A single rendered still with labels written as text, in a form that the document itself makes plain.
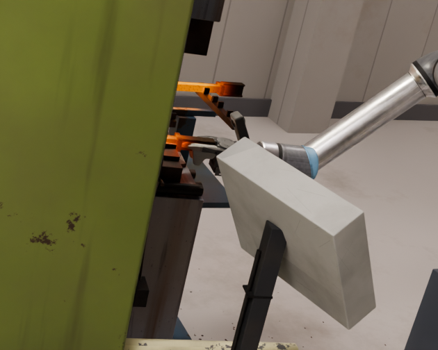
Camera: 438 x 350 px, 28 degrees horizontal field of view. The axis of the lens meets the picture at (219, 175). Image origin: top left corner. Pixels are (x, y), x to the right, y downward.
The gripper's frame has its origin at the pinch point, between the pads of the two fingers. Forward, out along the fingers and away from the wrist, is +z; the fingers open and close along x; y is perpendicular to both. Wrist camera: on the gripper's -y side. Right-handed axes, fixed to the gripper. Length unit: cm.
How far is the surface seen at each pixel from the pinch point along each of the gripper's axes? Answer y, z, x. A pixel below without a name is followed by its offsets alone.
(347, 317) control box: 4, -18, -71
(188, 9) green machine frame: -44, 19, -44
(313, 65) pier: 52, -153, 277
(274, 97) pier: 83, -142, 298
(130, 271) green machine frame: 13, 19, -44
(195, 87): 6, -18, 62
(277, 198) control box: -16, -1, -63
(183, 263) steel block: 26.9, -1.7, -16.0
